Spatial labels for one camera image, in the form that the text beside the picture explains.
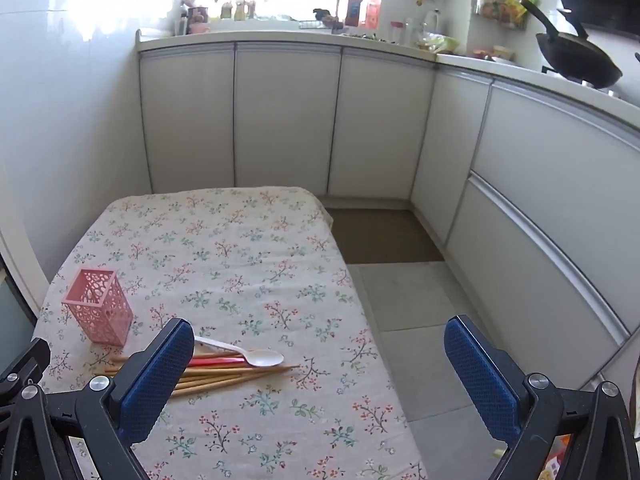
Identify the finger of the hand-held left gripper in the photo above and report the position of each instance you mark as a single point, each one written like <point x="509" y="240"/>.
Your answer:
<point x="27" y="360"/>

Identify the white kitchen counter cabinet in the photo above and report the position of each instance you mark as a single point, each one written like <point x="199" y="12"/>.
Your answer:
<point x="285" y="110"/>

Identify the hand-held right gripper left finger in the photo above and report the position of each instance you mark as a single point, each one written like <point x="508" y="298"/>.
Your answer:
<point x="155" y="385"/>

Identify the clear jug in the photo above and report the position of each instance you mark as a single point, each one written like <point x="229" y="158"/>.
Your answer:
<point x="434" y="22"/>

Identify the pink mug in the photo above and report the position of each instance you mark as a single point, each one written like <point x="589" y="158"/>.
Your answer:
<point x="199" y="28"/>

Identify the red chopstick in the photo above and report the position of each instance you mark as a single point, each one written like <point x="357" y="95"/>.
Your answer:
<point x="220" y="355"/>
<point x="215" y="362"/>

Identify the floral tablecloth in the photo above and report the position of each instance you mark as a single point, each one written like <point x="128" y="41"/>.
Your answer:
<point x="240" y="270"/>

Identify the green vegetable bag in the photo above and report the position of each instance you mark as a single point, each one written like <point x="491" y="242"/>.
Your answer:
<point x="440" y="42"/>

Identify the orange snack bag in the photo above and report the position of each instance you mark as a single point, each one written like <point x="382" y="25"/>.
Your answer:
<point x="557" y="460"/>

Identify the small windowsill ornament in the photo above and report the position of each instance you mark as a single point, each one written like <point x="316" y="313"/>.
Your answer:
<point x="244" y="9"/>
<point x="227" y="11"/>

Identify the black wok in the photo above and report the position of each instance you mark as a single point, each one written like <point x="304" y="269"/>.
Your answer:
<point x="580" y="57"/>

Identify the white plastic spoon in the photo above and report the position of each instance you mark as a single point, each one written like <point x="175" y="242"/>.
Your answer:
<point x="265" y="358"/>

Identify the bundle of wooden chopsticks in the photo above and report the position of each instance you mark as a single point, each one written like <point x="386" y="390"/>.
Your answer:
<point x="240" y="375"/>

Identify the frosted glass door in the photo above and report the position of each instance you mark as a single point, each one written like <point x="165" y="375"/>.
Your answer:
<point x="10" y="310"/>

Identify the red lid glass jar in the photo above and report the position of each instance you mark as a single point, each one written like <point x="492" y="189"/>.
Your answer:
<point x="396" y="32"/>

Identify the dark bottle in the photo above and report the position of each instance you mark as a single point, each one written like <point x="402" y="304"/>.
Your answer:
<point x="353" y="10"/>

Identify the red plastic bottle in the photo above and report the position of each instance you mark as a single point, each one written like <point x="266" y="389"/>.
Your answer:
<point x="372" y="12"/>

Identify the pink perforated utensil holder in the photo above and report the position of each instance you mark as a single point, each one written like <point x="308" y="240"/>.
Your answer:
<point x="100" y="310"/>

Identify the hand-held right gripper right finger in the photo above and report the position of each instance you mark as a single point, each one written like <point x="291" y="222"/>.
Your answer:
<point x="480" y="385"/>

